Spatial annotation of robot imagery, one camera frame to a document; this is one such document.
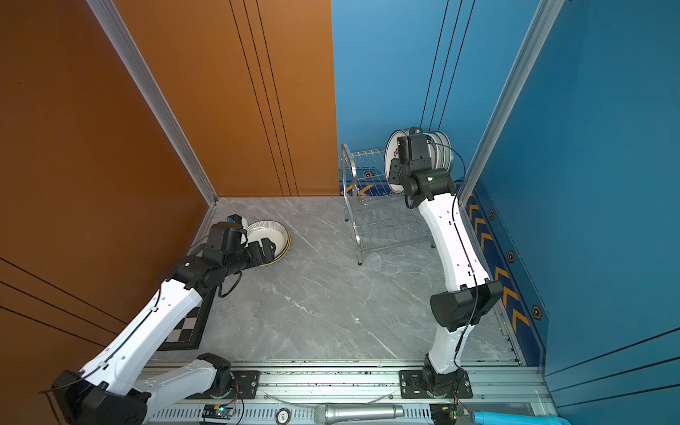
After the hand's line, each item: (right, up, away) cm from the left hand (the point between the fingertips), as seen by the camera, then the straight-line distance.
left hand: (265, 245), depth 78 cm
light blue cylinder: (+62, -44, -10) cm, 77 cm away
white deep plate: (-5, +3, +27) cm, 27 cm away
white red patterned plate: (+39, +30, +9) cm, 50 cm away
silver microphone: (+22, -42, -11) cm, 48 cm away
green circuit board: (-11, -44, -7) cm, 46 cm away
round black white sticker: (+8, -44, -8) cm, 46 cm away
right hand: (+41, +23, -1) cm, 47 cm away
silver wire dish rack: (+38, +9, +37) cm, 54 cm away
